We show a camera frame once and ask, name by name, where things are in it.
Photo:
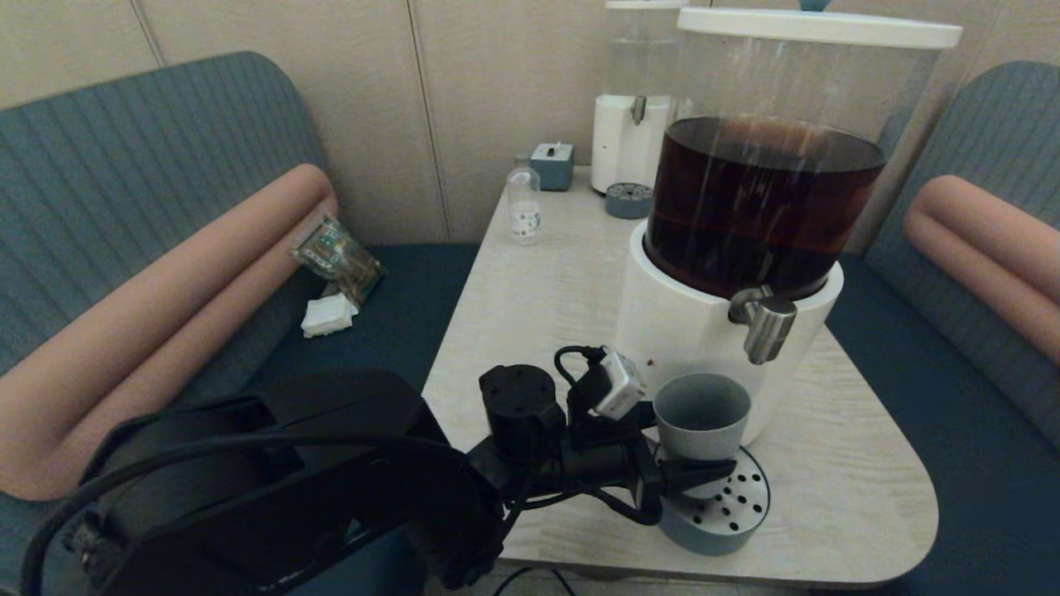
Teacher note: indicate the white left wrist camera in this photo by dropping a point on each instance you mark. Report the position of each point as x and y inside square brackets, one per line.
[623, 389]

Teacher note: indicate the small blue-grey drip tray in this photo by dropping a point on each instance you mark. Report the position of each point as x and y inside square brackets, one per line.
[628, 201]

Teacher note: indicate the blue-grey tissue box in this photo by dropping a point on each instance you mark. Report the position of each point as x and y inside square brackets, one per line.
[551, 168]

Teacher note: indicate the large blue-grey drip tray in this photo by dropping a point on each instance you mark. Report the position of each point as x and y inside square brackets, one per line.
[729, 521]

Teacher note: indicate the clear snack bag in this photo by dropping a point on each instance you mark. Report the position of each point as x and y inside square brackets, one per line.
[339, 257]

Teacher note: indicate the small clear water dispenser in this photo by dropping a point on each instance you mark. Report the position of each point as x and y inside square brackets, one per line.
[629, 149]

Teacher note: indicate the large dispenser with dark tea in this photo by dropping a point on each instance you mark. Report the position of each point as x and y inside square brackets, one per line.
[704, 331]

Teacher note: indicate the white folded napkin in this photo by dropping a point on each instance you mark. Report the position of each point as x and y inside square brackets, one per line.
[330, 316]

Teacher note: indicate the teal upholstered bench seat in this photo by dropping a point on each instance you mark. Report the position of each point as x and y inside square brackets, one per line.
[952, 414]
[124, 165]

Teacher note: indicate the pink cylindrical bolster cushion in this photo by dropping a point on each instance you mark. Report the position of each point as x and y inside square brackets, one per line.
[166, 314]
[985, 240]

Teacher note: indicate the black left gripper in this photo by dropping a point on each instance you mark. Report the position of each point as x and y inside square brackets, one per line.
[609, 459]

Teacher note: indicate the grey plastic cup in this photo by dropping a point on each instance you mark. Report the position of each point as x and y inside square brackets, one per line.
[700, 430]

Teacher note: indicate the small clear plastic bottle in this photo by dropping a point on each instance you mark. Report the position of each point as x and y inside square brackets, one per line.
[524, 215]

